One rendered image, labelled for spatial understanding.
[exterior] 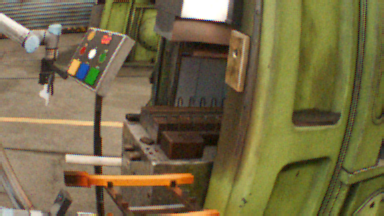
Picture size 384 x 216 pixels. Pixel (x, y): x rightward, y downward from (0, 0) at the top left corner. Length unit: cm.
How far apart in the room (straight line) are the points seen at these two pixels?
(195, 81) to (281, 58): 72
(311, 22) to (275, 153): 44
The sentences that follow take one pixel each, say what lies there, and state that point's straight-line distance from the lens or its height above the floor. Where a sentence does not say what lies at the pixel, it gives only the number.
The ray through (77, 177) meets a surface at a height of 93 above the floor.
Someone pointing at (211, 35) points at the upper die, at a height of 130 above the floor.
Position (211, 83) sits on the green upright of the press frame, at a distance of 195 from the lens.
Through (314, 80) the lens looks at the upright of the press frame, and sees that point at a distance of 144.
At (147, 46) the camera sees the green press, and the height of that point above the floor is 30.
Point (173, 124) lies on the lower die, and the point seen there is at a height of 99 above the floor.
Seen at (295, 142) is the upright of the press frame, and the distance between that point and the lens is 140.
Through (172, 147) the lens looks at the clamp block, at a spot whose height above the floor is 96.
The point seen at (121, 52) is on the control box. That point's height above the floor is 112.
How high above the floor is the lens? 155
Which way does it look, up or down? 18 degrees down
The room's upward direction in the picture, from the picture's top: 9 degrees clockwise
